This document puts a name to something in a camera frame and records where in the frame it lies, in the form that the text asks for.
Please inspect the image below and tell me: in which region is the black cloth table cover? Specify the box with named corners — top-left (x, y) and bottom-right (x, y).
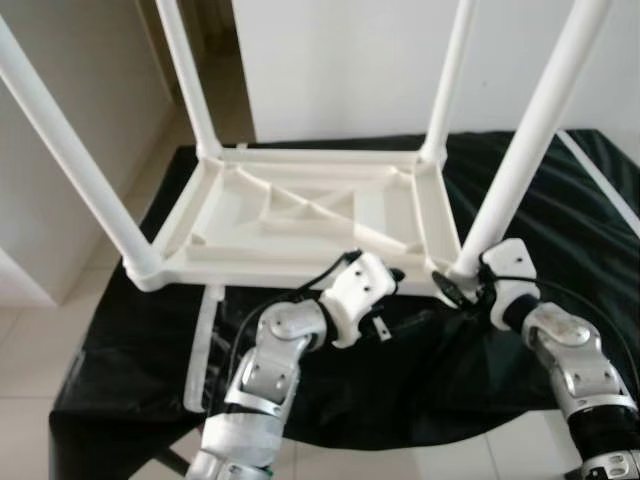
top-left (50, 130), bottom-right (640, 480)

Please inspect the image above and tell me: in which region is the white plastic table top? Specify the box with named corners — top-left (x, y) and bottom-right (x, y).
top-left (122, 145), bottom-right (466, 293)

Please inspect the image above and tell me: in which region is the white plastic table leg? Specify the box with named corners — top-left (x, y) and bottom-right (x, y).
top-left (452, 0), bottom-right (613, 281)
top-left (155, 0), bottom-right (223, 161)
top-left (0, 12), bottom-right (164, 291)
top-left (420, 0), bottom-right (479, 166)

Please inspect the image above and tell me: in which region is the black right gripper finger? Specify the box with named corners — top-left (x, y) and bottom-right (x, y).
top-left (431, 271), bottom-right (472, 310)

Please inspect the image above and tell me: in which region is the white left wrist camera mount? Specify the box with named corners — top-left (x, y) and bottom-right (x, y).
top-left (322, 250), bottom-right (399, 349)

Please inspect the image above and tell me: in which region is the black metal stand leg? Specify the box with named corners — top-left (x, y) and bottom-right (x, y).
top-left (160, 455), bottom-right (191, 476)

